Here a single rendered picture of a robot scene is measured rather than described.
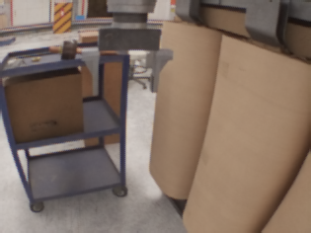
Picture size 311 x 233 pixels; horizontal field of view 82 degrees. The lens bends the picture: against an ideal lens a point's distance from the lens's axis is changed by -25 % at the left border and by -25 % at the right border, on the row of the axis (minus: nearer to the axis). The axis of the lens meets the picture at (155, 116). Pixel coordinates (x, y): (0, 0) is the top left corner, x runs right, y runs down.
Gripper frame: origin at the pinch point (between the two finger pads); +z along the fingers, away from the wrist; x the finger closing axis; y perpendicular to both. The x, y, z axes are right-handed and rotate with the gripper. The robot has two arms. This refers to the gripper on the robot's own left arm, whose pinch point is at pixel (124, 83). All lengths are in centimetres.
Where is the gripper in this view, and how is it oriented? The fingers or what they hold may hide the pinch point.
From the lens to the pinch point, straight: 52.2
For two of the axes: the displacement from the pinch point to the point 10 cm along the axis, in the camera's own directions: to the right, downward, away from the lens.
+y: 2.6, 4.6, -8.5
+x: 9.6, -0.4, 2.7
